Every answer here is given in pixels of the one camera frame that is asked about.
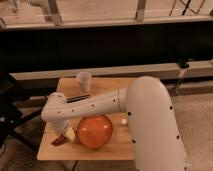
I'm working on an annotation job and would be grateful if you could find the white plastic cup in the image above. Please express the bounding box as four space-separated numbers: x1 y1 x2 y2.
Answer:
76 72 92 92

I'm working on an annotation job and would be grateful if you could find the black rectangular box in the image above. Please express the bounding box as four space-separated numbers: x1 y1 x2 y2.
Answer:
67 95 90 103

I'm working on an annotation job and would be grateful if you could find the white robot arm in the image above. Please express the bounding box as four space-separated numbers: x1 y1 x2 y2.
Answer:
41 76 187 171

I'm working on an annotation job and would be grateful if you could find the black chair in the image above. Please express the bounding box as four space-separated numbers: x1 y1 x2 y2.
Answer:
0 71 42 150

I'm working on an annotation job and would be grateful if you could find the orange bowl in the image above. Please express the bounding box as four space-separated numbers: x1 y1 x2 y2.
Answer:
77 115 113 149

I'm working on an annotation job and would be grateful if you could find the red chili pepper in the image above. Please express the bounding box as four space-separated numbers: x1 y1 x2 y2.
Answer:
52 135 66 146

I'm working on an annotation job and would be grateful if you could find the small white cube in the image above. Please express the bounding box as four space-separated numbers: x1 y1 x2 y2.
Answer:
121 119 127 125

